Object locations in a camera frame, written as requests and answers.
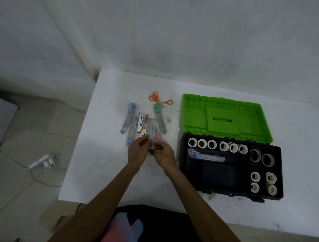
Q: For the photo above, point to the orange handled scissors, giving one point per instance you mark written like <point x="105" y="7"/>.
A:
<point x="164" y="102"/>

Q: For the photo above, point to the dark tape roll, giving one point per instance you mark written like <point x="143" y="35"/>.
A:
<point x="251" y="155"/>

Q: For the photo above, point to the person's right hand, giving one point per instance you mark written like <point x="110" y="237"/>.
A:
<point x="165" y="158"/>

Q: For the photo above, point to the pink stapler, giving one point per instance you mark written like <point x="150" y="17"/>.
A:
<point x="141" y="122"/>

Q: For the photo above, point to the white plug adapter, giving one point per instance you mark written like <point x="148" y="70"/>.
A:
<point x="50" y="162"/>

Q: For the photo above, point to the person's right forearm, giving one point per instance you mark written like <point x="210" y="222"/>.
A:
<point x="204" y="209"/>

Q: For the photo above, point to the black toolbox tray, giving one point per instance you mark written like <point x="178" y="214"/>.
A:
<point x="219" y="177"/>

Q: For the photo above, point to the person's left hand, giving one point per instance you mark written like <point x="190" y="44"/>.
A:
<point x="138" y="153"/>

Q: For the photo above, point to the green utility knife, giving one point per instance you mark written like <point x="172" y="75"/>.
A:
<point x="160" y="122"/>

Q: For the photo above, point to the white power strip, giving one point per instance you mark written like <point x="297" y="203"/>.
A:
<point x="38" y="162"/>

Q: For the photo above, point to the grey cabinet panel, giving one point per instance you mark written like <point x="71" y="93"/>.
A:
<point x="7" y="119"/>

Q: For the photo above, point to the person's black clothing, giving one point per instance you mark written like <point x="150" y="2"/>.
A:
<point x="159" y="222"/>

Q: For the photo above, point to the person's left forearm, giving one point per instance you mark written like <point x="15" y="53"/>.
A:
<point x="94" y="209"/>

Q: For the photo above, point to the black tape roll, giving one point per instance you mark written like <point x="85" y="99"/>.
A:
<point x="263" y="160"/>

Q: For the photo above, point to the lone small yellow tape roll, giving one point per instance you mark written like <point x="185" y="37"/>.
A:
<point x="208" y="144"/>

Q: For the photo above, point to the brown cardboard piece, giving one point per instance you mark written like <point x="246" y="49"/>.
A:
<point x="59" y="214"/>

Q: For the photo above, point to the black toolbox with green lid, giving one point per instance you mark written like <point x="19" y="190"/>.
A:
<point x="194" y="117"/>

